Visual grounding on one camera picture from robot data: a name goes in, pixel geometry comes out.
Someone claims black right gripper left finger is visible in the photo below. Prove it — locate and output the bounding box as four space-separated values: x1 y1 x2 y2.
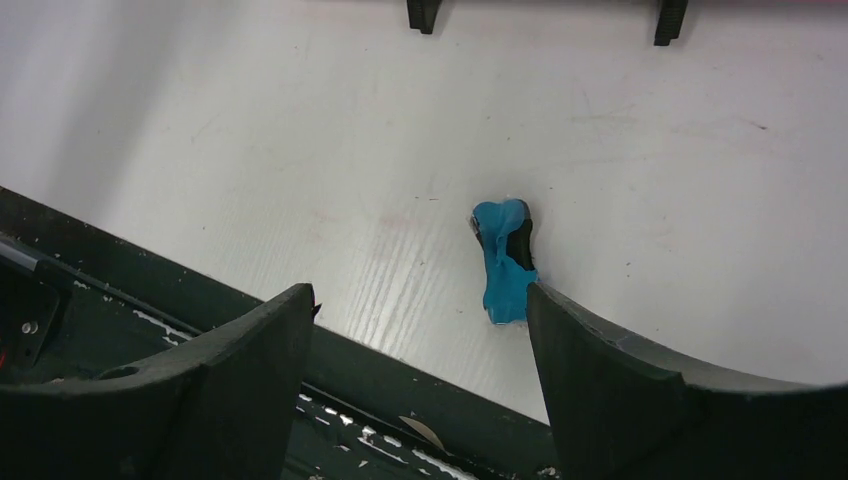
1 283 314 479

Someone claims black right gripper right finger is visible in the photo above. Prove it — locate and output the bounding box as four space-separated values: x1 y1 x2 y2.
527 283 847 479

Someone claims blue black whiteboard eraser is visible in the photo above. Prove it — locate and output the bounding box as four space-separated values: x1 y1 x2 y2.
471 198 538 325

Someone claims black board foot right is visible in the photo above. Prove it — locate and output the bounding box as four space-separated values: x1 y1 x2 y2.
653 0 689 47

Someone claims black board foot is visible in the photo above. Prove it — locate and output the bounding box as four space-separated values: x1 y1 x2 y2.
406 0 442 35
653 0 689 47

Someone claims black board foot left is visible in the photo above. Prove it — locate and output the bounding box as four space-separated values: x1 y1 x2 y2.
406 0 442 35

